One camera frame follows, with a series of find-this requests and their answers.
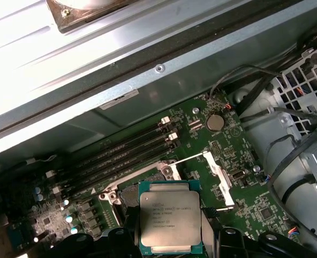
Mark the metal locking lever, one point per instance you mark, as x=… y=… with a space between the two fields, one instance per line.
x=85 y=199

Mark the green motherboard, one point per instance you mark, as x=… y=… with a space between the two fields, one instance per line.
x=244 y=223

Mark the round coin battery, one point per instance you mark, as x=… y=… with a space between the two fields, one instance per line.
x=214 y=123

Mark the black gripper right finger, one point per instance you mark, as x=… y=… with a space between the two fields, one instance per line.
x=231 y=242

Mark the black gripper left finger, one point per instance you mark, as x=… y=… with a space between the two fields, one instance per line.
x=120 y=242

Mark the metal socket cover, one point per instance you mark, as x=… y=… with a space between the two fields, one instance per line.
x=220 y=180

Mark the silver green CPU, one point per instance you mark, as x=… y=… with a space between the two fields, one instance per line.
x=169 y=212

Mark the internal USB port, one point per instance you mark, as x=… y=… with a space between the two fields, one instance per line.
x=237 y=174

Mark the black grey PC case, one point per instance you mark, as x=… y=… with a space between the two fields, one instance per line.
x=174 y=80

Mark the RAM slot white clips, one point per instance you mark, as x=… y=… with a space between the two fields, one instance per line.
x=115 y=163
x=107 y=147

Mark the RAM slot black clips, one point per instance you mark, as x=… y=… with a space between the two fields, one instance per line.
x=119 y=171
x=111 y=155

